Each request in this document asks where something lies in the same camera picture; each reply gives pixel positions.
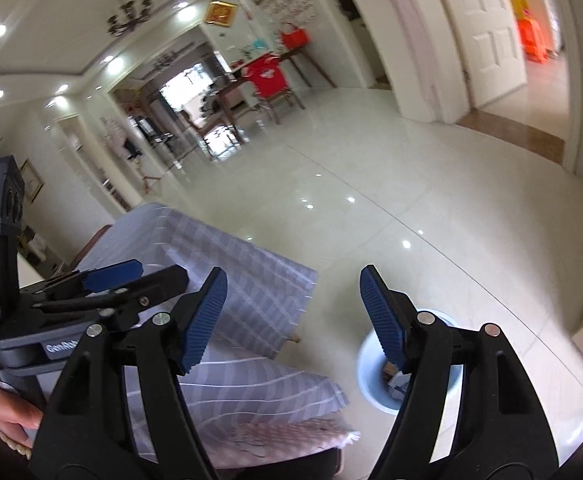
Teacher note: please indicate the chair with metal legs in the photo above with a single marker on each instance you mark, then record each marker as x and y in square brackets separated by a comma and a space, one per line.
[284, 102]

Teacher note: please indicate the wooden dining table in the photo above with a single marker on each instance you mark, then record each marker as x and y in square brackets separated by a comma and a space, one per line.
[231, 92]

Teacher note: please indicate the orange plastic object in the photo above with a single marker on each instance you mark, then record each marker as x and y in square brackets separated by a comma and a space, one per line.
[532, 42]

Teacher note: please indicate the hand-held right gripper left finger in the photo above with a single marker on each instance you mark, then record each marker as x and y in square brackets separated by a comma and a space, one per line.
[202, 317]

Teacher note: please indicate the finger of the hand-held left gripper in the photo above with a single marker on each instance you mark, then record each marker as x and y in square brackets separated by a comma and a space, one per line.
[156, 282]
[111, 276]

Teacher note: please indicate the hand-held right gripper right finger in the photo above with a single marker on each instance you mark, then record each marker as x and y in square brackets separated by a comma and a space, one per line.
[379, 310]

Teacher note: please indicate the person's left hand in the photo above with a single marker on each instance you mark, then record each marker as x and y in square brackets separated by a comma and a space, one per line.
[9, 412]

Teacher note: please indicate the pink printed cloth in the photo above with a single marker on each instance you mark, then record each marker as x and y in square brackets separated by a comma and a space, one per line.
[281, 440]

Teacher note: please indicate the light blue trash bin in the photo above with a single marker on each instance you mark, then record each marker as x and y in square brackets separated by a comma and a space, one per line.
[371, 390]

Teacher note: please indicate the blue checked tablecloth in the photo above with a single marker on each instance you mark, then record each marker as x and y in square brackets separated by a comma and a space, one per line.
[251, 280]

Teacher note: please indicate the gold diamond wall decoration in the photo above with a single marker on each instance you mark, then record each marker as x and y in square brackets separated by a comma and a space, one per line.
[221, 12]

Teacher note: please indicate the white panel door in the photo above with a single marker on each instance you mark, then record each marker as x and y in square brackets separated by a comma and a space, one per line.
[486, 35]

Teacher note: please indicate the small framed wall picture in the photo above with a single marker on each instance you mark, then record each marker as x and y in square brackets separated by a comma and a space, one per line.
[32, 180]

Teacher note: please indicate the black chandelier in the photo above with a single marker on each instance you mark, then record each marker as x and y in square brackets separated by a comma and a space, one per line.
[129, 15]

